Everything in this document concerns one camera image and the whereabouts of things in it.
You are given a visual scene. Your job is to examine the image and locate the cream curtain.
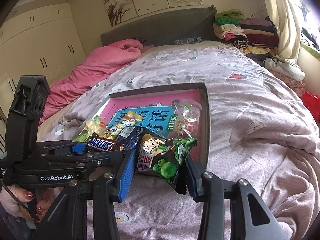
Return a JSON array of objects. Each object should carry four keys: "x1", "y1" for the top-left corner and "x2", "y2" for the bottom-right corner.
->
[{"x1": 259, "y1": 0, "x2": 301, "y2": 63}]

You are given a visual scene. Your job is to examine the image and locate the person's left hand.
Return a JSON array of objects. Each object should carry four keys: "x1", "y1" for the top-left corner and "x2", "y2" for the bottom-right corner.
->
[{"x1": 0, "y1": 184, "x2": 54, "y2": 218}]

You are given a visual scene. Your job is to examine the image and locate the shallow grey cardboard box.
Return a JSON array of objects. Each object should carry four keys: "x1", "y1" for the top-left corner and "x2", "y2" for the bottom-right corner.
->
[{"x1": 71, "y1": 82, "x2": 210, "y2": 172}]

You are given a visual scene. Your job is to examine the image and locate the clear cookie packet green label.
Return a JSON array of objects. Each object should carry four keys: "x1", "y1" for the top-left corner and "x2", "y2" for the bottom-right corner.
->
[{"x1": 172, "y1": 99, "x2": 203, "y2": 130}]

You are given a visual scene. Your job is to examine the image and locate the brown chocolate bar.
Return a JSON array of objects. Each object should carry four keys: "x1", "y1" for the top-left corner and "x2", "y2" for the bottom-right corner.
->
[{"x1": 87, "y1": 137, "x2": 126, "y2": 153}]

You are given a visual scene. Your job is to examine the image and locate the grey bed headboard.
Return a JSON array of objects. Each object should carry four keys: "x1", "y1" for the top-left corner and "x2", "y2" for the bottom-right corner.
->
[{"x1": 100, "y1": 4, "x2": 218, "y2": 47}]

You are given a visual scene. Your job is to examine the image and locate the yellow snack packet blue print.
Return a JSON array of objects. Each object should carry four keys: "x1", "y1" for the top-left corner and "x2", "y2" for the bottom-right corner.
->
[{"x1": 107, "y1": 110, "x2": 141, "y2": 141}]

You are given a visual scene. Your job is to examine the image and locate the white cloth bundle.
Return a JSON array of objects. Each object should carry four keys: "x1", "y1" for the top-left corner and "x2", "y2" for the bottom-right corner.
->
[{"x1": 265, "y1": 57, "x2": 306, "y2": 82}]

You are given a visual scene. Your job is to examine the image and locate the red plastic bag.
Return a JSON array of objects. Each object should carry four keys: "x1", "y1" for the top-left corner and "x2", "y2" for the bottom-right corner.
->
[{"x1": 302, "y1": 91, "x2": 320, "y2": 121}]

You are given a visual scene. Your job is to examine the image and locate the pink floral cushion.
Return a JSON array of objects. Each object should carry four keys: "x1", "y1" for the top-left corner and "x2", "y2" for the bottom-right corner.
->
[{"x1": 272, "y1": 70, "x2": 307, "y2": 96}]

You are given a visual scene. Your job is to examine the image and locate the pile of folded clothes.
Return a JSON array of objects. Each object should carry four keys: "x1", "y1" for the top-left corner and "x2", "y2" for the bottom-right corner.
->
[{"x1": 212, "y1": 9, "x2": 279, "y2": 61}]

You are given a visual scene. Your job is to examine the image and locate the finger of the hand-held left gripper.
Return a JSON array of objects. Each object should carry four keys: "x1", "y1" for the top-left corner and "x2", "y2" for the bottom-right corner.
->
[
  {"x1": 37, "y1": 140, "x2": 90, "y2": 156},
  {"x1": 44, "y1": 151, "x2": 126, "y2": 178}
]

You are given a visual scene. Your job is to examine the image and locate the pink duvet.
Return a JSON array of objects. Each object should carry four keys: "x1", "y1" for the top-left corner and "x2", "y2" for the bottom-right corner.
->
[{"x1": 41, "y1": 39, "x2": 154, "y2": 124}]

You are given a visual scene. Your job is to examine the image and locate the orange yellow snack packet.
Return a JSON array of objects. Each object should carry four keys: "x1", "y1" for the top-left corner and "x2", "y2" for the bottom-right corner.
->
[{"x1": 85, "y1": 115, "x2": 107, "y2": 137}]

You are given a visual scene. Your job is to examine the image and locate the green yellow snack packet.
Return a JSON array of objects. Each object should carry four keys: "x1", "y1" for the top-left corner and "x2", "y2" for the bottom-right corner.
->
[{"x1": 72, "y1": 130, "x2": 88, "y2": 143}]

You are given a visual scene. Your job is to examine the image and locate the green edged windowsill mat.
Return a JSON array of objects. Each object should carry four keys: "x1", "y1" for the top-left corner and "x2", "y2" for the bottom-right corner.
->
[{"x1": 300, "y1": 42, "x2": 320, "y2": 61}]

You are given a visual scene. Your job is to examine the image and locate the pink and blue book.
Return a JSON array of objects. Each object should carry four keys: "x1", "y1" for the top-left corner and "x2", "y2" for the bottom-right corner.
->
[{"x1": 101, "y1": 90, "x2": 202, "y2": 161}]

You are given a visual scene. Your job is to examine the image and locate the window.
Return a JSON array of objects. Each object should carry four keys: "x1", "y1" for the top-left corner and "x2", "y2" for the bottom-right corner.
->
[{"x1": 282, "y1": 0, "x2": 320, "y2": 53}]

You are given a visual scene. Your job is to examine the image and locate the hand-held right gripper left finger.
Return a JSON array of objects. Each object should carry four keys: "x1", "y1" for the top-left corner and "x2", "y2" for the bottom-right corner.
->
[{"x1": 32, "y1": 150, "x2": 137, "y2": 240}]

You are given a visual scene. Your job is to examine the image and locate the dark patterned pillow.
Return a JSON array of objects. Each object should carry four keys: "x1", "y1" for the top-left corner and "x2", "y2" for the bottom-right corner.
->
[{"x1": 174, "y1": 37, "x2": 202, "y2": 45}]

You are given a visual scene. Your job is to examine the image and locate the cream wardrobe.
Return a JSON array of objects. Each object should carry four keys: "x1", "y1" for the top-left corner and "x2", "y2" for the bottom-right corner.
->
[{"x1": 0, "y1": 0, "x2": 87, "y2": 155}]

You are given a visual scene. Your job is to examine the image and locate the black green pea packet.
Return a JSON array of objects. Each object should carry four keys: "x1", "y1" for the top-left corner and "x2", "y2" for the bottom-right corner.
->
[{"x1": 136, "y1": 127, "x2": 198, "y2": 196}]

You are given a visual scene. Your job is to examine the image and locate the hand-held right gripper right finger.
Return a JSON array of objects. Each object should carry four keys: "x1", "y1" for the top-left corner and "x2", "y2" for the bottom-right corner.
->
[{"x1": 184, "y1": 155, "x2": 288, "y2": 240}]

